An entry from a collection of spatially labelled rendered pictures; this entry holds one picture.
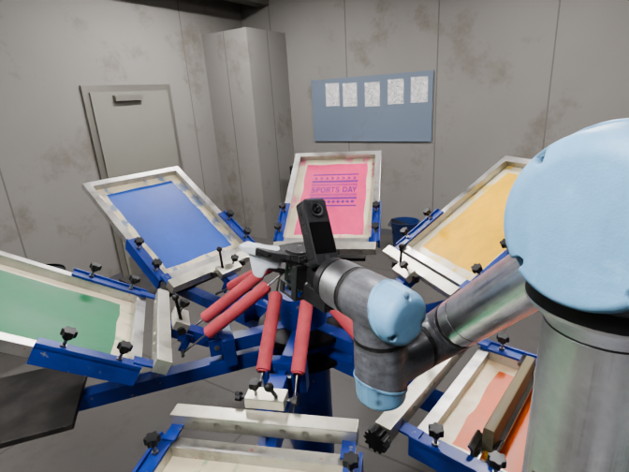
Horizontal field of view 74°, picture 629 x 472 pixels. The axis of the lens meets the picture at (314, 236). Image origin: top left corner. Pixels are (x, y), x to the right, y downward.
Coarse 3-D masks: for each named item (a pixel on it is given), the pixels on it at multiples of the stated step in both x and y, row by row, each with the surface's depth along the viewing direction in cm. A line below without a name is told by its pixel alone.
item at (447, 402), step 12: (480, 348) 157; (480, 360) 151; (492, 360) 155; (504, 360) 152; (468, 372) 145; (456, 384) 139; (468, 384) 141; (444, 396) 134; (456, 396) 134; (432, 408) 129; (444, 408) 129; (432, 420) 124; (444, 420) 128
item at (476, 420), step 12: (480, 408) 133; (468, 420) 128; (480, 420) 128; (516, 420) 127; (468, 432) 124; (516, 432) 123; (456, 444) 120; (504, 444) 119; (516, 444) 119; (516, 456) 115; (504, 468) 112; (516, 468) 111
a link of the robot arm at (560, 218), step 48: (576, 144) 26; (624, 144) 24; (528, 192) 29; (576, 192) 26; (624, 192) 24; (528, 240) 29; (576, 240) 27; (624, 240) 24; (528, 288) 33; (576, 288) 27; (624, 288) 25; (576, 336) 30; (624, 336) 27; (576, 384) 31; (624, 384) 30; (528, 432) 38; (576, 432) 32; (624, 432) 31
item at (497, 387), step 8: (496, 376) 147; (504, 376) 146; (512, 376) 146; (496, 384) 143; (504, 384) 143; (488, 392) 139; (496, 392) 139; (504, 392) 139; (480, 400) 136; (488, 400) 136; (496, 400) 136; (528, 400) 135; (528, 408) 131; (520, 416) 129; (528, 416) 128
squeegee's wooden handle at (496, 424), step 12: (528, 360) 138; (528, 372) 133; (516, 384) 127; (528, 384) 136; (504, 396) 122; (516, 396) 124; (504, 408) 118; (492, 420) 114; (504, 420) 117; (492, 432) 110; (492, 444) 111
